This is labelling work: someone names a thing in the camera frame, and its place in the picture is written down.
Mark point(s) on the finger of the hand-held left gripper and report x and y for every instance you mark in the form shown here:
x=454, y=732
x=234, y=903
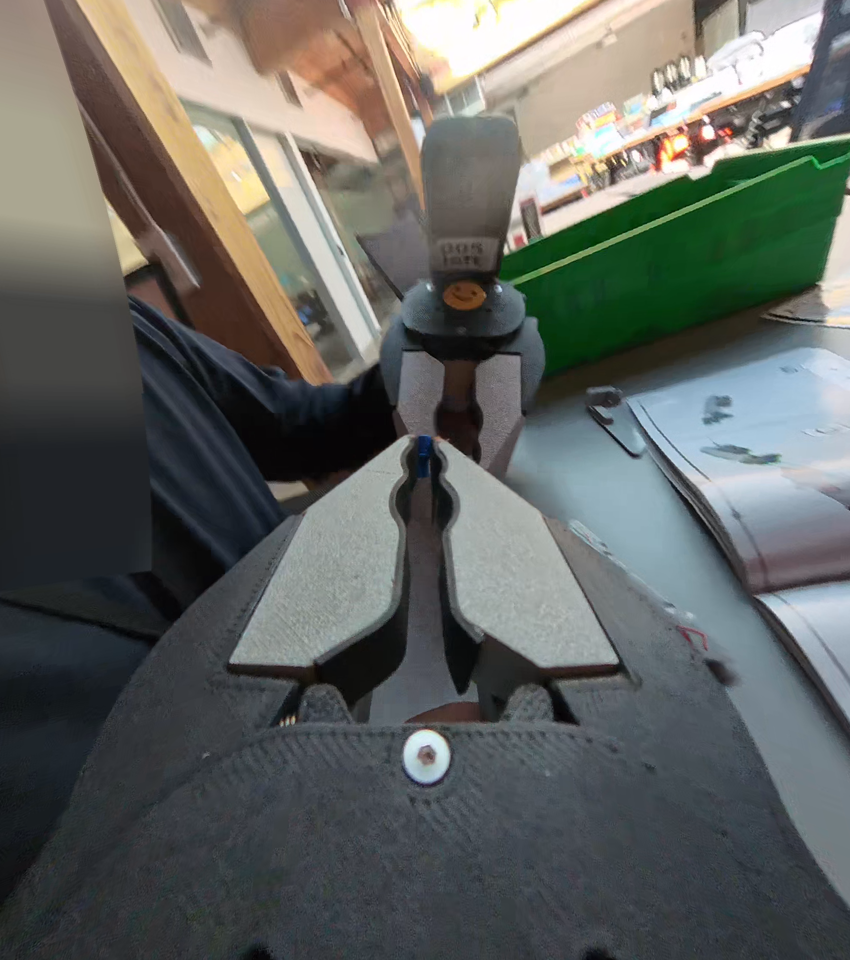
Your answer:
x=501, y=397
x=421, y=390

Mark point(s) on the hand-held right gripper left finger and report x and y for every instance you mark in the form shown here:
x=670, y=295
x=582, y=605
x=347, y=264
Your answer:
x=320, y=585

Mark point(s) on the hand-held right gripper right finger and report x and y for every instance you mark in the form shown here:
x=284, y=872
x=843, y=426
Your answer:
x=522, y=585

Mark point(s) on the blue lego pin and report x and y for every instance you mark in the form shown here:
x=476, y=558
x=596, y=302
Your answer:
x=423, y=457

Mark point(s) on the person's left forearm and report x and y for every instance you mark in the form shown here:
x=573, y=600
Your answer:
x=260, y=420

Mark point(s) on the small grey lego piece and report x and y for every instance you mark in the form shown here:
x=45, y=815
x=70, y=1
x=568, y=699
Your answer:
x=603, y=397

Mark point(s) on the dark grey flat lego piece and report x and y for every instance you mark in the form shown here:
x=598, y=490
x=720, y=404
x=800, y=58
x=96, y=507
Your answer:
x=623, y=435

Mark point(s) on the lego instruction booklet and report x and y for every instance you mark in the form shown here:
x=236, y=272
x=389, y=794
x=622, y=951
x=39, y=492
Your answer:
x=784, y=487

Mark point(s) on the lego sticker sheet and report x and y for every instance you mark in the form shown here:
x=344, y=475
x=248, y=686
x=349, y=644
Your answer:
x=844, y=300

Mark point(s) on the person's left hand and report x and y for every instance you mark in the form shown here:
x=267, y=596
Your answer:
x=461, y=382

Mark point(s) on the clear water bottle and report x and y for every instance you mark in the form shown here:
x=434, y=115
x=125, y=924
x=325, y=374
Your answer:
x=530, y=210

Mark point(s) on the dark fabric chair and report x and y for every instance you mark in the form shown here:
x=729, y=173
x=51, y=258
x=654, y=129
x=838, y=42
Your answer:
x=395, y=255

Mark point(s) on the long wooden workbench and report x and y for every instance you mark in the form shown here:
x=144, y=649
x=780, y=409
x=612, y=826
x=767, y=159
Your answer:
x=657, y=127

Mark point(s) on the green plastic bin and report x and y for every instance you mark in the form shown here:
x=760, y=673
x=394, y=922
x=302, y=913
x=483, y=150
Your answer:
x=679, y=262

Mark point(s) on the person's dark navy shirt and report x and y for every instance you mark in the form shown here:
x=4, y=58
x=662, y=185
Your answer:
x=35, y=712

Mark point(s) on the large wooden post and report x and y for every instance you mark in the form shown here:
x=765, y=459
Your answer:
x=170, y=187

